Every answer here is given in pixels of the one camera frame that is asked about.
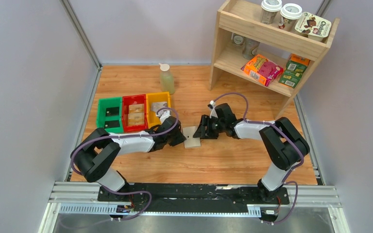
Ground red plastic bin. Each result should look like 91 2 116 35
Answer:
122 94 148 133

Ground wooden shelf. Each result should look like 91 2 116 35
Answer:
209 0 340 119

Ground left paper coffee cup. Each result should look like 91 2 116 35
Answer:
261 0 282 24

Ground left glass jar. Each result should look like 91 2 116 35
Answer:
231 33 246 48

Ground yellow plastic bin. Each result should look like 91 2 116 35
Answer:
146 92 171 128

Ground paper coffee cup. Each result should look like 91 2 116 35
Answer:
261 0 282 24
278 3 303 32

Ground green orange juice box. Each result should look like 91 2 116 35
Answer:
278 53 310 88

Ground right glass jar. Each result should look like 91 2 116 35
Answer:
242 38 260 60

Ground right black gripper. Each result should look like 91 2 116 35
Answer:
193 115 225 140

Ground right paper coffee cup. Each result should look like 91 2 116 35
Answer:
278 3 303 32

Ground beige card holder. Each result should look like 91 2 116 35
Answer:
183 126 201 149

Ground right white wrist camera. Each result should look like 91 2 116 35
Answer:
208 100 218 118

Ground aluminium frame rail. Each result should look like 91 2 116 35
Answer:
39 182 350 233

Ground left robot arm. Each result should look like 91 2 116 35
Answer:
70 116 186 201

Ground silver cards in yellow bin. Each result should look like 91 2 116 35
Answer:
151 101 168 114

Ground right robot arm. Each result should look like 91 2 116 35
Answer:
193 103 310 203

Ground green soap bottle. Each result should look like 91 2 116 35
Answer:
159 63 175 95

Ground green plastic bin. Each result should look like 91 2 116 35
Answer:
96 97 124 133

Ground gold cards in red bin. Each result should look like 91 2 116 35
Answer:
127 104 145 126

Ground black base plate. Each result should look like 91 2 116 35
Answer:
98 183 289 213

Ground glass jar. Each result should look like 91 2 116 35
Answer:
242 38 260 60
231 33 246 48

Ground Chobani yogurt cup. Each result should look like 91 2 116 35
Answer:
294 12 332 42

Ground orange pink snack box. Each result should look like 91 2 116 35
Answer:
241 54 284 87

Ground black cards in green bin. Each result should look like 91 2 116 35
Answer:
104 107 121 129

